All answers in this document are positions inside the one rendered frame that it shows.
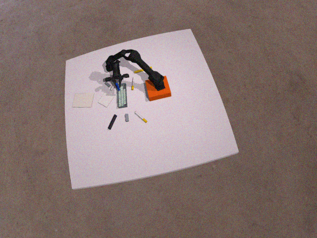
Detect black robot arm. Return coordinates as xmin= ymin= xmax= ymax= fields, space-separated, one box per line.
xmin=106 ymin=49 xmax=165 ymax=91

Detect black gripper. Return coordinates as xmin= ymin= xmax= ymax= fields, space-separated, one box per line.
xmin=105 ymin=68 xmax=129 ymax=88

